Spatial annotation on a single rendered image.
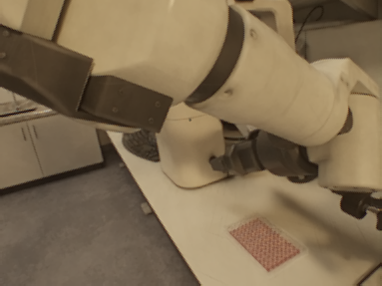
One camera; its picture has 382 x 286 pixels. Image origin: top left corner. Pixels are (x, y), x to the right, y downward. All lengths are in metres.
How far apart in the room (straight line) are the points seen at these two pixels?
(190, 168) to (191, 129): 0.10
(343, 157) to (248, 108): 0.15
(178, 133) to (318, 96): 0.41
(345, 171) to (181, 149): 0.39
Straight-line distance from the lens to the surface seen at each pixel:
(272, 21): 0.81
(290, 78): 0.17
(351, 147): 0.28
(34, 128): 2.67
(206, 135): 0.59
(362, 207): 0.40
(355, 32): 1.12
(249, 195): 0.59
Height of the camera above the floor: 1.07
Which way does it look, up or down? 18 degrees down
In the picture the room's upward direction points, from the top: 7 degrees counter-clockwise
